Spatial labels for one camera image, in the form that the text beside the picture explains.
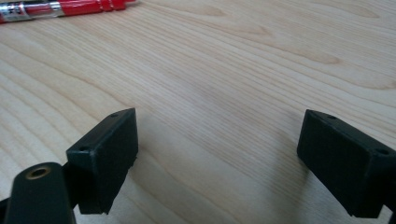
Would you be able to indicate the red pen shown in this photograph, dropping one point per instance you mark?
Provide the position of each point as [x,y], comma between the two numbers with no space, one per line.
[77,7]

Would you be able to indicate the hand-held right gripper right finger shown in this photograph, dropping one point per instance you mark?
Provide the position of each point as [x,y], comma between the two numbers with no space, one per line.
[342,161]

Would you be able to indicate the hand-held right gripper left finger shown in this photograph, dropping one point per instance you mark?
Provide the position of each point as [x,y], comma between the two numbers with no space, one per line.
[102,161]

